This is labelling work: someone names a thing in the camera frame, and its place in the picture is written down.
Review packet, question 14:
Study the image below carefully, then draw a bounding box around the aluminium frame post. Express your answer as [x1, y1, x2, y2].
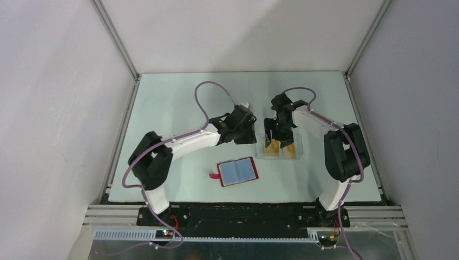
[90, 0, 140, 81]
[344, 0, 393, 77]

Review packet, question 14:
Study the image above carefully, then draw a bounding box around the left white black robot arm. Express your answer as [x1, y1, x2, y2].
[122, 103, 257, 226]

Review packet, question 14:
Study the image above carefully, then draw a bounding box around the right aluminium frame post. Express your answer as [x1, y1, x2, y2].
[344, 0, 393, 77]

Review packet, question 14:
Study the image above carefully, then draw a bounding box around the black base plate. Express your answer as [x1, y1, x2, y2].
[157, 202, 350, 228]

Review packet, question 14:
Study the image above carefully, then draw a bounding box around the aluminium front rail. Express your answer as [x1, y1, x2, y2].
[344, 206, 408, 231]

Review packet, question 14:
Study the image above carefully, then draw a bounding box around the orange credit card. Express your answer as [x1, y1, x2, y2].
[264, 139, 280, 159]
[282, 144, 297, 160]

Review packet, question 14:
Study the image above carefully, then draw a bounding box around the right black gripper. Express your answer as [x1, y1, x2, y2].
[264, 117, 294, 148]

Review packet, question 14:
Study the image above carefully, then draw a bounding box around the left aluminium frame post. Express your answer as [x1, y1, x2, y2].
[90, 0, 140, 81]

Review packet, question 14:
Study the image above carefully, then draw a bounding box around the grey slotted cable duct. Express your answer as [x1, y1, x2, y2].
[93, 229, 319, 243]

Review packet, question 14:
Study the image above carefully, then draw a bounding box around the red leather card holder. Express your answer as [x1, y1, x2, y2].
[208, 157, 259, 187]

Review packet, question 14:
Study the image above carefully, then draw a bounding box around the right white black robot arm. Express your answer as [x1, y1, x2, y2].
[264, 93, 370, 226]

